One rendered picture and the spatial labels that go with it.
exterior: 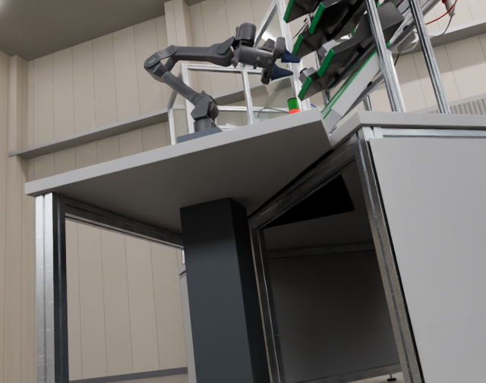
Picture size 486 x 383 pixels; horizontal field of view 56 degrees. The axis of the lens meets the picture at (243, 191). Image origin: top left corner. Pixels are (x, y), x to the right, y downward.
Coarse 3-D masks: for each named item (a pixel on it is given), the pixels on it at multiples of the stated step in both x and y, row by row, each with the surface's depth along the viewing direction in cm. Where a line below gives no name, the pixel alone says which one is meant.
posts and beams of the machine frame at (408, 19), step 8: (424, 0) 251; (432, 0) 245; (408, 8) 263; (424, 8) 251; (408, 16) 264; (408, 24) 264; (400, 32) 270; (336, 40) 277; (344, 40) 279; (392, 40) 278; (392, 64) 290; (400, 96) 284
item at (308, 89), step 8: (368, 56) 157; (360, 64) 159; (336, 72) 152; (312, 80) 146; (320, 80) 149; (328, 80) 154; (304, 88) 152; (312, 88) 152; (320, 88) 157; (304, 96) 154
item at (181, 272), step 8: (184, 272) 274; (184, 280) 269; (184, 288) 270; (184, 296) 270; (184, 304) 271; (184, 312) 272; (184, 320) 272; (184, 328) 273; (192, 344) 253; (192, 352) 254; (192, 360) 254; (192, 368) 255; (192, 376) 256
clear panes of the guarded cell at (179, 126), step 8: (176, 96) 290; (176, 104) 291; (184, 104) 270; (360, 104) 310; (176, 112) 292; (184, 112) 271; (224, 112) 325; (232, 112) 327; (240, 112) 329; (352, 112) 319; (176, 120) 292; (184, 120) 272; (216, 120) 321; (224, 120) 323; (232, 120) 325; (240, 120) 327; (344, 120) 329; (176, 128) 293; (184, 128) 272; (176, 136) 294
